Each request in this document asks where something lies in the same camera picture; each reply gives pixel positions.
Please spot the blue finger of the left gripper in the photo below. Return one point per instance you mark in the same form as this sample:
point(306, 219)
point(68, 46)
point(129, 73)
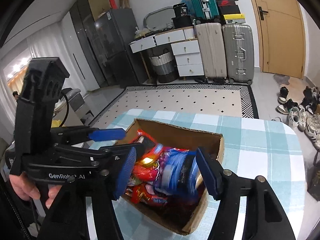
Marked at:
point(100, 154)
point(73, 135)

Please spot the stack of shoe boxes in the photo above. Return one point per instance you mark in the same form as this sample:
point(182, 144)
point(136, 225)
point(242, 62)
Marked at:
point(230, 12)

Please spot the woven laundry basket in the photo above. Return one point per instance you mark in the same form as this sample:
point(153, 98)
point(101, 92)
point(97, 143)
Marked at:
point(164, 66)

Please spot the dotted floor rug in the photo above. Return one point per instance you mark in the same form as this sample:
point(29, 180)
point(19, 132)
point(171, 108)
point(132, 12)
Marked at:
point(231, 100)

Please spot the black paper bag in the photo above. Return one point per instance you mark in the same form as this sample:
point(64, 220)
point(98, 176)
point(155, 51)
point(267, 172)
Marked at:
point(313, 178)

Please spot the oval mirror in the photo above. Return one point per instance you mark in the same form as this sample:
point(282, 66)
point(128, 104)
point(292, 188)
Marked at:
point(160, 19)

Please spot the blue cookie pack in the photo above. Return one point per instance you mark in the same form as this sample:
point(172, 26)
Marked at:
point(180, 174)

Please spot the silver suitcase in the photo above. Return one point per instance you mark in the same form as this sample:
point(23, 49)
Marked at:
point(239, 51)

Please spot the tall dark cabinet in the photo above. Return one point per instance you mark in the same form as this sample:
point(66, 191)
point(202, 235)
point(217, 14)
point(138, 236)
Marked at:
point(82, 18)

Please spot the beige suitcase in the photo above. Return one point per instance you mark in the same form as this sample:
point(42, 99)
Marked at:
point(212, 50)

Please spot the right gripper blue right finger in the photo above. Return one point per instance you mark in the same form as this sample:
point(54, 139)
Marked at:
point(265, 217)

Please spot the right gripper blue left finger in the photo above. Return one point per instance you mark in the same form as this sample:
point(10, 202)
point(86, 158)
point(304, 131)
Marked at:
point(83, 209)

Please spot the red cookie pack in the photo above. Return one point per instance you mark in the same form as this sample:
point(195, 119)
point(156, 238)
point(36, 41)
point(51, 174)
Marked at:
point(144, 193)

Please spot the person's left hand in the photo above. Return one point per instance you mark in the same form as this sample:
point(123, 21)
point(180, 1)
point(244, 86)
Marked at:
point(26, 189)

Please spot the wooden door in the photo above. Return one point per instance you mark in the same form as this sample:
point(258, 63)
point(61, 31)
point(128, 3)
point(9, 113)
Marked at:
point(281, 36)

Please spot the white drawer desk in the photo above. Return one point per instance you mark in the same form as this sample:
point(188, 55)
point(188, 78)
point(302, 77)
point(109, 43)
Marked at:
point(184, 45)

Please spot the black refrigerator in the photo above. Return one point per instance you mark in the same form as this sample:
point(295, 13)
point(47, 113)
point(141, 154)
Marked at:
point(116, 30)

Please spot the red corn chip bag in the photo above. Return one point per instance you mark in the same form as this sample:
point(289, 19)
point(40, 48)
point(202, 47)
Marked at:
point(150, 165)

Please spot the brown SF cardboard box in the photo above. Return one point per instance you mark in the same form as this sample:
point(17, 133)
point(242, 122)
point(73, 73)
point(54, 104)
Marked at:
point(179, 215)

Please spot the teal plaid tablecloth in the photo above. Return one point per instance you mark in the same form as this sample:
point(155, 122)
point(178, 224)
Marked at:
point(252, 147)

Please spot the white curtain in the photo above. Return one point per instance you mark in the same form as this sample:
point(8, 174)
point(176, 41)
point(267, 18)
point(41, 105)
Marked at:
point(47, 42)

